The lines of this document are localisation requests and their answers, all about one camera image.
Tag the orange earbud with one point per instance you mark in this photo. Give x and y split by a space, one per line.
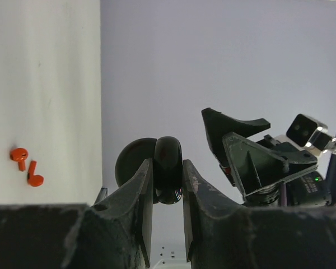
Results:
19 155
34 180

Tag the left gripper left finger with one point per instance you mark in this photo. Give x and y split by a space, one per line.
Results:
120 227

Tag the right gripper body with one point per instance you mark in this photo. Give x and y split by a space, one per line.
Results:
279 161

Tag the black earbud charging case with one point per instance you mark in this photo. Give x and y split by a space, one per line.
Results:
166 156

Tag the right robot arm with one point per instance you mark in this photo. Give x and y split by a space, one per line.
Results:
309 190

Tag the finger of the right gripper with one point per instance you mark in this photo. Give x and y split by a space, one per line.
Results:
218 124
238 152

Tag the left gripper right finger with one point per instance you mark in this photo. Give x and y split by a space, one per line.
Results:
216 228

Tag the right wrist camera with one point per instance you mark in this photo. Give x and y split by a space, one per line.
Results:
307 133

